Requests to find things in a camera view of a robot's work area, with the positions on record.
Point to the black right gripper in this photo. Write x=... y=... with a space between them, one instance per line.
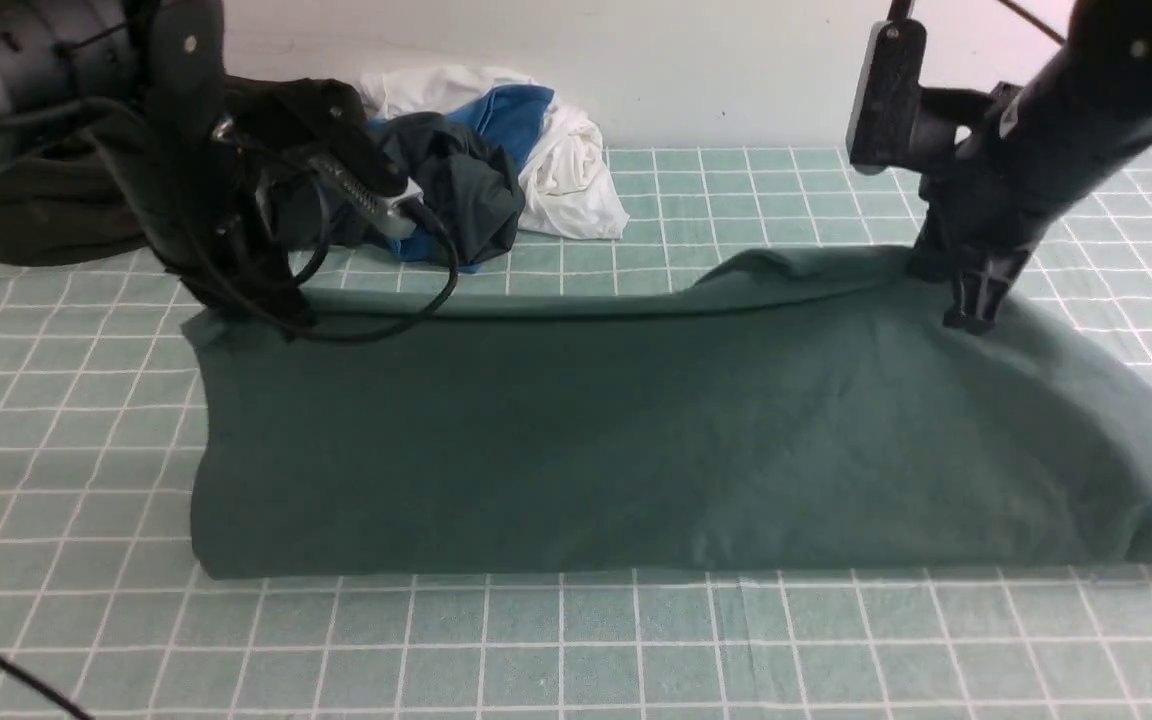
x=989 y=200

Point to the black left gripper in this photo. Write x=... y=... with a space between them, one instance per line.
x=227 y=253

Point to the green long-sleeve shirt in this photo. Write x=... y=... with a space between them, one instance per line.
x=793 y=409

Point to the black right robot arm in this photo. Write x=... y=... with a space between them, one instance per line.
x=1103 y=72

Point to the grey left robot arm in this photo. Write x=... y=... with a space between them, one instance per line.
x=60 y=61

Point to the dark olive crumpled garment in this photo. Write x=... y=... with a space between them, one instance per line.
x=66 y=205

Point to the dark teal crumpled garment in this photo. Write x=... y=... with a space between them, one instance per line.
x=469 y=182

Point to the blue crumpled garment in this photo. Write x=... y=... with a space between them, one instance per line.
x=511 y=115

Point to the white crumpled garment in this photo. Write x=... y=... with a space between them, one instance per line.
x=569 y=186

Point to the green checkered table cloth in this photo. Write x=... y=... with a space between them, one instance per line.
x=102 y=420

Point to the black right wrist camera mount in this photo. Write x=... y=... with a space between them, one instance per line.
x=895 y=121

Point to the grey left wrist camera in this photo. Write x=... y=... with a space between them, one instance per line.
x=386 y=214

